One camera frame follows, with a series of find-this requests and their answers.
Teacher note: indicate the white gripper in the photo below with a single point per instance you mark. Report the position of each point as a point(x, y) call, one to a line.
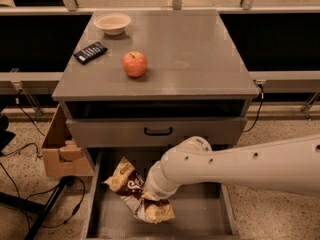
point(154, 185)

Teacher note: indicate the brown chip bag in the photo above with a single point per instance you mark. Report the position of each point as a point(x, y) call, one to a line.
point(127, 183)

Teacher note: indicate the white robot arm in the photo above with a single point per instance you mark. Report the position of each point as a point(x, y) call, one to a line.
point(290, 166)

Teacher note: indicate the grey upper drawer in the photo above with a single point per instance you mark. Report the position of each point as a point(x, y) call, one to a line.
point(130, 132)

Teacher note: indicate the grey open lower drawer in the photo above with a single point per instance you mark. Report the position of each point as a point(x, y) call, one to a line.
point(202, 211)

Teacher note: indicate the grey drawer cabinet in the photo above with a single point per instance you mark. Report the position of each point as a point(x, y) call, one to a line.
point(193, 72)

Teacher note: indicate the cardboard box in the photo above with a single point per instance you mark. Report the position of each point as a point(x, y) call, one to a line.
point(61, 155)

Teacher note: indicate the black tripod stand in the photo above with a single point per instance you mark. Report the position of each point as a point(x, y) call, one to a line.
point(37, 206)

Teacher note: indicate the red apple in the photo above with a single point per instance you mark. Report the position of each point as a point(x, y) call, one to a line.
point(134, 64)

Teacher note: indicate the dark blue snack packet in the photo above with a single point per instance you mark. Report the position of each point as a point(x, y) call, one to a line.
point(90, 52)

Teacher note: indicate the beige paper bowl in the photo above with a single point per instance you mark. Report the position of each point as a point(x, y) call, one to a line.
point(112, 23)

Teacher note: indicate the metal window railing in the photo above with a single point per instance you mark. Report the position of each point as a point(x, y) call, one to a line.
point(278, 40)

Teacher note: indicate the black drawer handle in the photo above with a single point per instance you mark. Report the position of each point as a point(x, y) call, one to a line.
point(158, 132)

